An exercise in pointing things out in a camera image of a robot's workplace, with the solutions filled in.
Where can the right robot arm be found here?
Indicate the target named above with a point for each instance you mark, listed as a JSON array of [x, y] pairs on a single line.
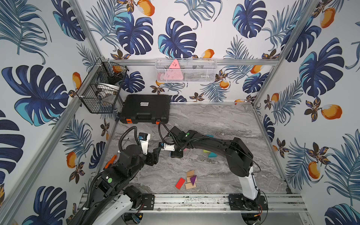
[[239, 159]]

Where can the small teal block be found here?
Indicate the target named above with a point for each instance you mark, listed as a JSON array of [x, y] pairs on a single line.
[[212, 155]]

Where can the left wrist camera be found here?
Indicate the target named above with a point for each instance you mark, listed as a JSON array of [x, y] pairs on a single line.
[[144, 141]]

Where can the black wire basket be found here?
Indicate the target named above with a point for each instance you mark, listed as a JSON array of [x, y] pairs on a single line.
[[103, 86]]

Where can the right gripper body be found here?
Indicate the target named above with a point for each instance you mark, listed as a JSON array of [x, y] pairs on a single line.
[[177, 153]]

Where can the red block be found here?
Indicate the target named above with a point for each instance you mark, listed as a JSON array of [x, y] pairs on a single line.
[[180, 183]]

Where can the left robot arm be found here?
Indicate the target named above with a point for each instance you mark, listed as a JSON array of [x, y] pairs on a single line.
[[110, 194]]

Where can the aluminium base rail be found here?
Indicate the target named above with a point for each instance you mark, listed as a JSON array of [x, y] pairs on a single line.
[[221, 203]]

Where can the purple triangle block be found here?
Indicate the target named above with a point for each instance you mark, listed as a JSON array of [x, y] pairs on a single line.
[[193, 179]]

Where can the pink triangle sign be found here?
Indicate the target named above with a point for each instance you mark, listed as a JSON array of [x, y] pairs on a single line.
[[174, 72]]

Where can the white wire shelf basket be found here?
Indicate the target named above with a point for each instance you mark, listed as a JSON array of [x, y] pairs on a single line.
[[194, 70]]

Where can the orange handled screwdriver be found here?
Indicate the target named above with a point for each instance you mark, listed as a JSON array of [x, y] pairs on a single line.
[[110, 162]]

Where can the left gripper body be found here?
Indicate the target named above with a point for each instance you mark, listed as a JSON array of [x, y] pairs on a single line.
[[152, 157]]

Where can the black tool case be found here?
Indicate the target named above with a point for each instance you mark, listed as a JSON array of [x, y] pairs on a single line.
[[144, 108]]

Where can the natural wood triangle block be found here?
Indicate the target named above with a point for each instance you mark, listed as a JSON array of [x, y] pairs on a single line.
[[190, 173]]

